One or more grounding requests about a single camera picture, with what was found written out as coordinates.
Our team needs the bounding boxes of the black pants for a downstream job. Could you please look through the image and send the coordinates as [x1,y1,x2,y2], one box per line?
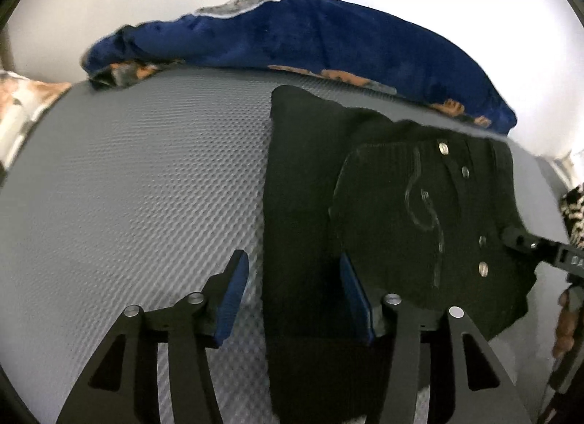
[260,84,537,424]

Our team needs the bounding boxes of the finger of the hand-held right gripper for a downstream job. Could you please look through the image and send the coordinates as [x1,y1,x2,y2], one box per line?
[501,226,584,276]

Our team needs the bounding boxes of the blue patterned blanket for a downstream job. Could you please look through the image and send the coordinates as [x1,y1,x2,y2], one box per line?
[80,0,518,136]

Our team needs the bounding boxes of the person's right hand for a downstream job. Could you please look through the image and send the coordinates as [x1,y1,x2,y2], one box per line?
[551,288,579,359]

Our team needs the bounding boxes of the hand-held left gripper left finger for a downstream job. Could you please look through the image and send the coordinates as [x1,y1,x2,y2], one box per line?
[55,249,250,424]

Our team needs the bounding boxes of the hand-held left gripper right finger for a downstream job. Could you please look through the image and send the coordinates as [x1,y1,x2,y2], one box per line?
[340,253,532,424]

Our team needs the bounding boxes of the white orange patterned blanket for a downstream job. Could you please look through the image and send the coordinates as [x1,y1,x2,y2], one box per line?
[0,69,74,178]

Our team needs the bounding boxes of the black white spotted cloth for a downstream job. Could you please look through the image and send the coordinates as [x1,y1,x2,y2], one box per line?
[559,182,584,249]

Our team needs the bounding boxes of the grey textured mattress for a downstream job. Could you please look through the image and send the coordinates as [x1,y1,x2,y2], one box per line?
[0,63,576,424]

